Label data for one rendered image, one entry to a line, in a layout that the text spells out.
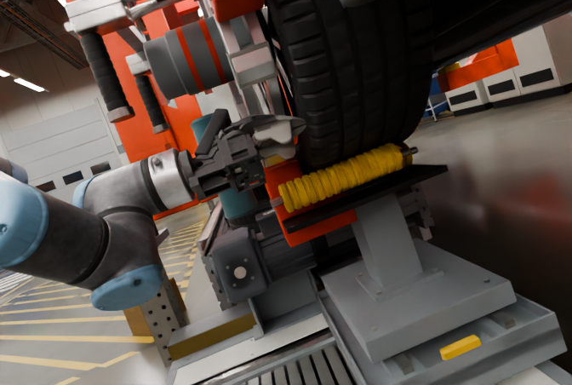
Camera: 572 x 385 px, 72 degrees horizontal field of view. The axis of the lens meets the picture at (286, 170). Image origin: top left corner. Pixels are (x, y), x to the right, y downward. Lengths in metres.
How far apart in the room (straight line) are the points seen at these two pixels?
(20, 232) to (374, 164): 0.57
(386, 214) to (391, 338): 0.26
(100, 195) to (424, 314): 0.60
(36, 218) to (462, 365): 0.69
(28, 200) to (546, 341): 0.83
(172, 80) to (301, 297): 0.83
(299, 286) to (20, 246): 0.99
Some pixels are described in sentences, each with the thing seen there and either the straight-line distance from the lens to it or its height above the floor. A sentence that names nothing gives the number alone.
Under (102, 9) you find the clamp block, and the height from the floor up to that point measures 0.92.
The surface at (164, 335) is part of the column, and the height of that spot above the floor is 0.11.
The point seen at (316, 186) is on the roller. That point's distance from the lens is 0.75.
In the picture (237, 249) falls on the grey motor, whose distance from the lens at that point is 1.13.
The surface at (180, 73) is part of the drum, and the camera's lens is 0.84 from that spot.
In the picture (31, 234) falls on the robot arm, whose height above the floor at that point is 0.62.
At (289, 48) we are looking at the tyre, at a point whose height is 0.74.
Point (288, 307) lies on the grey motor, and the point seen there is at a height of 0.10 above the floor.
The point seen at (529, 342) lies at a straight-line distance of 0.87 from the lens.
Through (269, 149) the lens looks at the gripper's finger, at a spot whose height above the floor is 0.61.
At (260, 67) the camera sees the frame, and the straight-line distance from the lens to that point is 0.63.
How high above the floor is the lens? 0.62
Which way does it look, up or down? 4 degrees down
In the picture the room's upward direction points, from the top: 20 degrees counter-clockwise
